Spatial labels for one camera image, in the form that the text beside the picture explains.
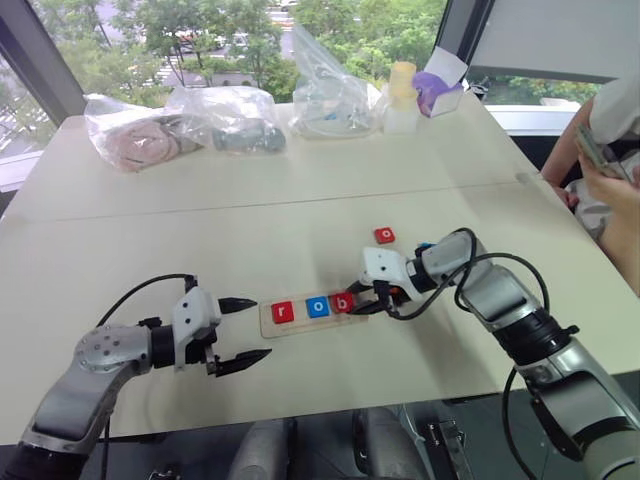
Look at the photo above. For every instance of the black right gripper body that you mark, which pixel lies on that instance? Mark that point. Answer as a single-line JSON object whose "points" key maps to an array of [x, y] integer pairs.
{"points": [[390, 299]]}

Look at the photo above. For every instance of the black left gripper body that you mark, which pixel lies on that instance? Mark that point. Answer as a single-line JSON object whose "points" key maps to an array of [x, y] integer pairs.
{"points": [[200, 340]]}

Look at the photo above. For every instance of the person's hand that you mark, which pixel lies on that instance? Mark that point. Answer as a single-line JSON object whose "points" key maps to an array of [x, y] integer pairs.
{"points": [[612, 187]]}

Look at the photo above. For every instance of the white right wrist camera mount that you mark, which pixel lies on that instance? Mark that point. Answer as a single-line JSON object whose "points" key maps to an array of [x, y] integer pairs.
{"points": [[387, 267]]}

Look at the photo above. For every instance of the purple and white box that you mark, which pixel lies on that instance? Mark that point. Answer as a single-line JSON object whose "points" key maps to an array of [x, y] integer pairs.
{"points": [[442, 95]]}

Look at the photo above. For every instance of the red letter b block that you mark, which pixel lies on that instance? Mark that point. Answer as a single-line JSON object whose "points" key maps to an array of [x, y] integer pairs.
{"points": [[342, 304]]}

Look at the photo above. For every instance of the dark rounded shape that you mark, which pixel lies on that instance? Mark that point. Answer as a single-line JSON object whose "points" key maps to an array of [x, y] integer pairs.
{"points": [[265, 450], [387, 445]]}

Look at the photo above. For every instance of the person's white sleeve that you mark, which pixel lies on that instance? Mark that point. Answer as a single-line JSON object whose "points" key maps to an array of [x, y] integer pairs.
{"points": [[617, 105]]}

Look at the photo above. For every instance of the smartphone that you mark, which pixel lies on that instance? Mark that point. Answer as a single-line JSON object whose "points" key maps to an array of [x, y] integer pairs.
{"points": [[597, 152]]}

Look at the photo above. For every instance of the white bottle with yellow cap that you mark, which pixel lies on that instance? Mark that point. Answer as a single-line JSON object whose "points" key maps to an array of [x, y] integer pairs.
{"points": [[401, 107]]}

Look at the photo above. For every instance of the person's bare leg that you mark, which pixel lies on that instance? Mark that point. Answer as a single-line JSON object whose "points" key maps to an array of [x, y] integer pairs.
{"points": [[622, 245]]}

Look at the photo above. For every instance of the wooden letter tray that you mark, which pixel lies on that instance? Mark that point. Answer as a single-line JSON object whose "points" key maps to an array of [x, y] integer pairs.
{"points": [[300, 327]]}

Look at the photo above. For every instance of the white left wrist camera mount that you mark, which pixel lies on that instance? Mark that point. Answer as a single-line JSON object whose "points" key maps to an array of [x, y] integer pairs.
{"points": [[196, 305]]}

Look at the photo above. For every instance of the red letter o block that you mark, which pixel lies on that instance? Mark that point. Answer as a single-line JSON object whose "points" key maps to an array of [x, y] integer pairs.
{"points": [[385, 236]]}

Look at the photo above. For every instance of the red letter r block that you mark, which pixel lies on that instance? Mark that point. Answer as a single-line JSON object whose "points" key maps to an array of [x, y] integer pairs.
{"points": [[282, 312]]}

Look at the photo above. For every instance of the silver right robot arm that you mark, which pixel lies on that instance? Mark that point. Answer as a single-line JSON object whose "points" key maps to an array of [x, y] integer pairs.
{"points": [[520, 320]]}

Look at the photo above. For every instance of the plastic bag with pink cloth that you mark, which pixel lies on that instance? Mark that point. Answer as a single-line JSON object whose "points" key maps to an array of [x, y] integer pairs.
{"points": [[135, 135]]}

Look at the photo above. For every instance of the white window blind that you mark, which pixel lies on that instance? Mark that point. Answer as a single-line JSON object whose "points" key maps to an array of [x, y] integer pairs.
{"points": [[550, 35]]}

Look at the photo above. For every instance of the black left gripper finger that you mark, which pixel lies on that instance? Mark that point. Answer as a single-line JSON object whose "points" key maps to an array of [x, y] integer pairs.
{"points": [[242, 361], [237, 305]]}

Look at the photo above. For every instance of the blue letter o block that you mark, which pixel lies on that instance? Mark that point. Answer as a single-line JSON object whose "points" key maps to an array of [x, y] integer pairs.
{"points": [[317, 308]]}

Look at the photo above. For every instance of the plastic bag with grey item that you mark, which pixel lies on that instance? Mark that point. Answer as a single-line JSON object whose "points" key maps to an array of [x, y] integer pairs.
{"points": [[240, 125]]}

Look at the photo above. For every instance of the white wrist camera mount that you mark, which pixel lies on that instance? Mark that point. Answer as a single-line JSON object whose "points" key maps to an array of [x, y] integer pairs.
{"points": [[387, 267], [196, 305]]}

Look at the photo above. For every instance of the clear plastic bag with parts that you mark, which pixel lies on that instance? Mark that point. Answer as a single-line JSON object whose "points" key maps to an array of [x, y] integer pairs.
{"points": [[325, 95]]}

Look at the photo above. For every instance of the person's bare forearm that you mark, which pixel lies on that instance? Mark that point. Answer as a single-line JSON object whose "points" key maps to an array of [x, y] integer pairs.
{"points": [[567, 150]]}

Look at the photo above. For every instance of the black metal bracket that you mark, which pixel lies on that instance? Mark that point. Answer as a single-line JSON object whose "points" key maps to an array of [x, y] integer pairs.
{"points": [[447, 447]]}

